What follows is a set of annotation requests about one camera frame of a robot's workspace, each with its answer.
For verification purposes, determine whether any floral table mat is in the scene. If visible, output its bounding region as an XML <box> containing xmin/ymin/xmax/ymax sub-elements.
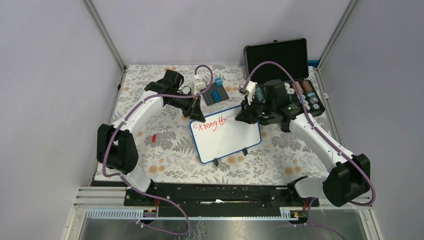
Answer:
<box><xmin>105</xmin><ymin>64</ymin><xmax>337</xmax><ymax>186</ymax></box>

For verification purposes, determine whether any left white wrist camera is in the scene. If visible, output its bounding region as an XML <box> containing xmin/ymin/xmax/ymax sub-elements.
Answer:
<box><xmin>190</xmin><ymin>74</ymin><xmax>207</xmax><ymax>95</ymax></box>

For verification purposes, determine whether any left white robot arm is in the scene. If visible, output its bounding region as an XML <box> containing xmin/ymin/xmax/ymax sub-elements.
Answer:
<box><xmin>96</xmin><ymin>69</ymin><xmax>206</xmax><ymax>206</ymax></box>

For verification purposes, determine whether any black poker chip case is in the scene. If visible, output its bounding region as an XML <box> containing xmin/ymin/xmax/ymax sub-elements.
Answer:
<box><xmin>243</xmin><ymin>38</ymin><xmax>325</xmax><ymax>117</ymax></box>

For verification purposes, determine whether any grey lego baseplate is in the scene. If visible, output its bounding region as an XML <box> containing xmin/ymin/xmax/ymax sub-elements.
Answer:
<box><xmin>202</xmin><ymin>83</ymin><xmax>230</xmax><ymax>106</ymax></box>

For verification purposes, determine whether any blue framed whiteboard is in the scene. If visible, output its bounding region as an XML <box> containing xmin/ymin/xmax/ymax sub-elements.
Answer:
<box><xmin>189</xmin><ymin>106</ymin><xmax>262</xmax><ymax>164</ymax></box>

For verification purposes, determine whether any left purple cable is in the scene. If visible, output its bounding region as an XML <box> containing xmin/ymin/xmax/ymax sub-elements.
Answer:
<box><xmin>101</xmin><ymin>64</ymin><xmax>214</xmax><ymax>236</ymax></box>

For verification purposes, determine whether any purple cable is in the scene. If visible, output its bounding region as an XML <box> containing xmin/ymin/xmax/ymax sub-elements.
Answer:
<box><xmin>101</xmin><ymin>64</ymin><xmax>214</xmax><ymax>236</ymax></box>
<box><xmin>238</xmin><ymin>61</ymin><xmax>377</xmax><ymax>240</ymax></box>

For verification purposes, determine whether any blue lego brick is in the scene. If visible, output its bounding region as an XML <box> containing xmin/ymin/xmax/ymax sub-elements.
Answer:
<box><xmin>215</xmin><ymin>77</ymin><xmax>223</xmax><ymax>87</ymax></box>

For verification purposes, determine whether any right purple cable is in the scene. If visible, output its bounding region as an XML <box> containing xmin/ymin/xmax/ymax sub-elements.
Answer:
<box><xmin>238</xmin><ymin>61</ymin><xmax>377</xmax><ymax>240</ymax></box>

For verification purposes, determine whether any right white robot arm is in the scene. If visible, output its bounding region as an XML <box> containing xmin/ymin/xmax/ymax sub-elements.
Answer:
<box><xmin>235</xmin><ymin>79</ymin><xmax>374</xmax><ymax>207</ymax></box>

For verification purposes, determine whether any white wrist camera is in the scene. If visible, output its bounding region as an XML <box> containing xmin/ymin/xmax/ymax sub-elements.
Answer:
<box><xmin>238</xmin><ymin>80</ymin><xmax>257</xmax><ymax>105</ymax></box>
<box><xmin>190</xmin><ymin>74</ymin><xmax>207</xmax><ymax>95</ymax></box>

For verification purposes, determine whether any blue corner bracket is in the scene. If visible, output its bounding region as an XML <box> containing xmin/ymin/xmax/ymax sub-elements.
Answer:
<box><xmin>308</xmin><ymin>60</ymin><xmax>320</xmax><ymax>68</ymax></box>

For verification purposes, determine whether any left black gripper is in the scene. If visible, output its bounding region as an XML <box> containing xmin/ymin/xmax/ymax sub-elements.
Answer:
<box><xmin>167</xmin><ymin>91</ymin><xmax>206</xmax><ymax>123</ymax></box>

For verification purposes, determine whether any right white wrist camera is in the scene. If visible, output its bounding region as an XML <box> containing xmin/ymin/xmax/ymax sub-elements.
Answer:
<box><xmin>238</xmin><ymin>80</ymin><xmax>257</xmax><ymax>105</ymax></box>

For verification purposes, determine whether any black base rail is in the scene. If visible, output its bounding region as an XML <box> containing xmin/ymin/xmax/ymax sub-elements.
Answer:
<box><xmin>123</xmin><ymin>181</ymin><xmax>320</xmax><ymax>218</ymax></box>

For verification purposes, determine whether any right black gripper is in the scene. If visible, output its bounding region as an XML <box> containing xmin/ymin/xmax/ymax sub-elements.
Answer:
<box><xmin>235</xmin><ymin>93</ymin><xmax>276</xmax><ymax>125</ymax></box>

